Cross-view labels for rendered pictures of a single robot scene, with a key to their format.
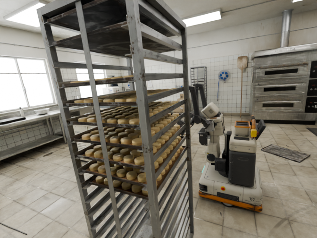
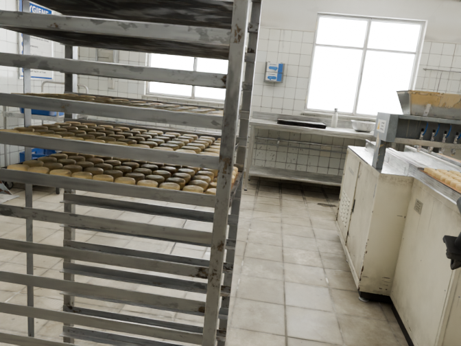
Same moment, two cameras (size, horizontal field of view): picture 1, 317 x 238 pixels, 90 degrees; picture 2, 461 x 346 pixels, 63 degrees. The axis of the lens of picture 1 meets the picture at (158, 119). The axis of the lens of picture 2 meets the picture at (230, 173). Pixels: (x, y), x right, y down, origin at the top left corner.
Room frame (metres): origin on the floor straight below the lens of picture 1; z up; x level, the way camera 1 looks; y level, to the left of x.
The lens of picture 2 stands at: (0.86, -0.98, 1.21)
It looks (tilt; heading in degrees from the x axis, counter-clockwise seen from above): 12 degrees down; 69
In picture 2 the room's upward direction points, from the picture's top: 6 degrees clockwise
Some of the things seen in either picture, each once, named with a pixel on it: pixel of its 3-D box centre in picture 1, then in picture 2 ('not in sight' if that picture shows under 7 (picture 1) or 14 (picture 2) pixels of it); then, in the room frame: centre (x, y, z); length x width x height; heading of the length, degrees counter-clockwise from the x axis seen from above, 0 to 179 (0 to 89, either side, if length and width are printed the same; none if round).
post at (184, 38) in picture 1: (188, 146); (222, 201); (1.13, -0.21, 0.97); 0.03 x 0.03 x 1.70; 64
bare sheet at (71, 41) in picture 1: (129, 46); not in sight; (0.94, 0.13, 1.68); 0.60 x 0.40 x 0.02; 154
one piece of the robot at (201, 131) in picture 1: (205, 133); not in sight; (1.92, -0.59, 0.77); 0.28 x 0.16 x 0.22; 152
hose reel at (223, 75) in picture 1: (223, 85); not in sight; (5.73, -2.43, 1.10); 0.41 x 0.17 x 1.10; 64
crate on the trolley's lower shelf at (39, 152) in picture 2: not in sight; (49, 158); (0.40, 3.56, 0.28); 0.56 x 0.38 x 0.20; 72
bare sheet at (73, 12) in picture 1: (127, 28); not in sight; (0.94, 0.13, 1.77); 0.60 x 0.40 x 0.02; 154
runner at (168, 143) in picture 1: (169, 140); (99, 109); (0.87, -0.05, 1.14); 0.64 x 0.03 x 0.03; 154
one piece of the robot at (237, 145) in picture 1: (238, 150); not in sight; (1.73, -0.93, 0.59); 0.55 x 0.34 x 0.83; 152
